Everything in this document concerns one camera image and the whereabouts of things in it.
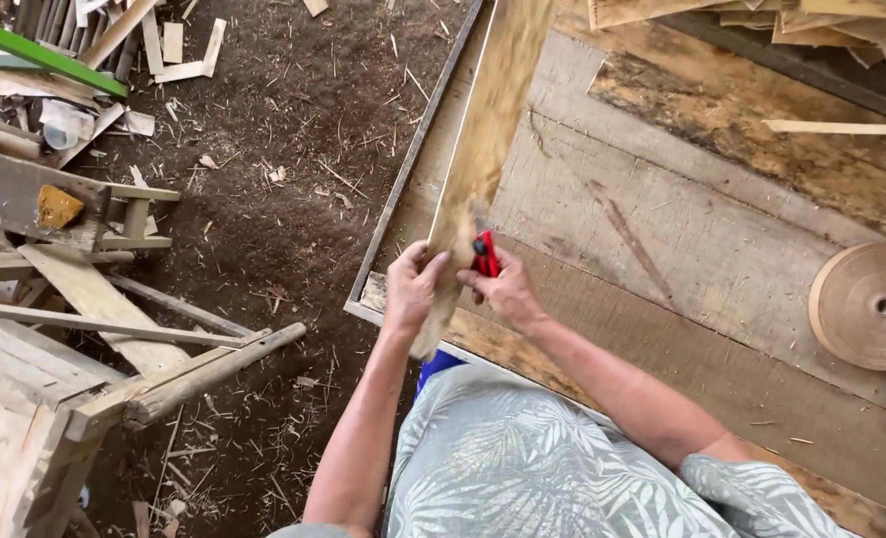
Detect grey leaf-print shirt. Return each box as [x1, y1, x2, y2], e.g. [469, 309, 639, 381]
[267, 363, 862, 538]

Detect heap of scrap wood boards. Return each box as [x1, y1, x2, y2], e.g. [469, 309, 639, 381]
[0, 0, 309, 538]

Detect roll of wood edge banding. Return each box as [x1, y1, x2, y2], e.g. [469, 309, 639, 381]
[809, 241, 886, 372]

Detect heap of wood offcuts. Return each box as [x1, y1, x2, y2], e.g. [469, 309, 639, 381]
[588, 0, 886, 74]

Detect yellow stone chunk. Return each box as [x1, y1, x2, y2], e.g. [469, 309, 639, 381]
[36, 184, 85, 230]

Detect blue shorts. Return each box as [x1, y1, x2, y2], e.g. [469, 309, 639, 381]
[415, 349, 466, 401]

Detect round wooden pole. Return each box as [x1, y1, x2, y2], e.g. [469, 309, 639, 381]
[124, 322, 308, 430]

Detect green metal bar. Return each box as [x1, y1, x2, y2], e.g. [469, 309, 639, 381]
[0, 12, 129, 100]

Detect person's left hand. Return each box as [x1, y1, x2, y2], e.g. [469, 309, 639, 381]
[384, 240, 453, 336]

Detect person's right hand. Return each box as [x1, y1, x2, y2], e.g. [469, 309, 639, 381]
[455, 245, 548, 334]

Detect large plywood work board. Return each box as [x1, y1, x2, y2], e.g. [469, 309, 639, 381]
[343, 0, 886, 538]

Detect long wooden veneer plank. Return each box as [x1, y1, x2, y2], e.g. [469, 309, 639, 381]
[410, 0, 556, 361]

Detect red utility knife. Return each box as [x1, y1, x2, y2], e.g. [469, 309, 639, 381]
[471, 229, 502, 279]

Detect thin pale wood strip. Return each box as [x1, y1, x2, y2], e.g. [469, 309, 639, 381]
[761, 119, 886, 137]

